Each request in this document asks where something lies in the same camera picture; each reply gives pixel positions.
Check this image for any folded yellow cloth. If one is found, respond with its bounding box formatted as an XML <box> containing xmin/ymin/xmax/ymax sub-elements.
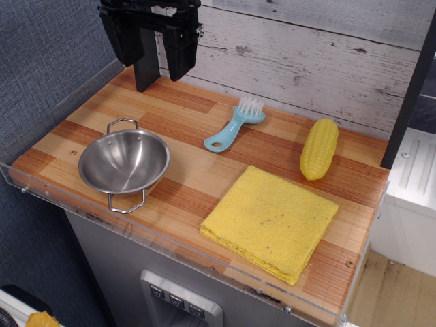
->
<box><xmin>200</xmin><ymin>166</ymin><xmax>339</xmax><ymax>285</ymax></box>

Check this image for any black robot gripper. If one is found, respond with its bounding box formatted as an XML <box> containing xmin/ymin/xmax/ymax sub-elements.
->
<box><xmin>99</xmin><ymin>1</ymin><xmax>201</xmax><ymax>81</ymax></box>

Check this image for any white ridged side cabinet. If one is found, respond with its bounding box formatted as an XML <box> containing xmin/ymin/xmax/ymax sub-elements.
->
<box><xmin>369</xmin><ymin>128</ymin><xmax>435</xmax><ymax>276</ymax></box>

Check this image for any stainless steel two-handled bowl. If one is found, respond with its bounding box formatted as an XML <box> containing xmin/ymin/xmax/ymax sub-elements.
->
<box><xmin>78</xmin><ymin>118</ymin><xmax>171</xmax><ymax>214</ymax></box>

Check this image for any clear acrylic edge guard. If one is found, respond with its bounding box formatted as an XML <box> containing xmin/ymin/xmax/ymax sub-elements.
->
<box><xmin>1</xmin><ymin>49</ymin><xmax>393</xmax><ymax>326</ymax></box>

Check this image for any black right frame post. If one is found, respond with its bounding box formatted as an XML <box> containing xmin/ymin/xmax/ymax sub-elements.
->
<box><xmin>379</xmin><ymin>0</ymin><xmax>436</xmax><ymax>170</ymax></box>

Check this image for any yellow toy corn cob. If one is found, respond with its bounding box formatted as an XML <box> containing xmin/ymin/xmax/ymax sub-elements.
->
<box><xmin>300</xmin><ymin>119</ymin><xmax>339</xmax><ymax>181</ymax></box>

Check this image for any black left frame post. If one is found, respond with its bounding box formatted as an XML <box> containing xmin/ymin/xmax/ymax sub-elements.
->
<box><xmin>134</xmin><ymin>29</ymin><xmax>161</xmax><ymax>92</ymax></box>

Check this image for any grey toy fridge cabinet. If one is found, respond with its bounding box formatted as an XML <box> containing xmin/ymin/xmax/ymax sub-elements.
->
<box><xmin>66</xmin><ymin>212</ymin><xmax>309</xmax><ymax>326</ymax></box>

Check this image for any small yellow object bottom left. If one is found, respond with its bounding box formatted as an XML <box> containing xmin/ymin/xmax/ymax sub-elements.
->
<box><xmin>25</xmin><ymin>311</ymin><xmax>61</xmax><ymax>327</ymax></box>

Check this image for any light blue dish brush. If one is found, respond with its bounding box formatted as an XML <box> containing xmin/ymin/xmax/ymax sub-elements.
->
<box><xmin>204</xmin><ymin>97</ymin><xmax>266</xmax><ymax>153</ymax></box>

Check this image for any black frame post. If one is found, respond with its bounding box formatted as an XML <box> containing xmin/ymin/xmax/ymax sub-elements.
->
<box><xmin>134</xmin><ymin>29</ymin><xmax>161</xmax><ymax>92</ymax></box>
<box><xmin>379</xmin><ymin>0</ymin><xmax>436</xmax><ymax>170</ymax></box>

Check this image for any silver dispenser button panel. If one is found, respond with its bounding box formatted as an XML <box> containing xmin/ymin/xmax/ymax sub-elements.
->
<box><xmin>140</xmin><ymin>269</ymin><xmax>224</xmax><ymax>326</ymax></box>

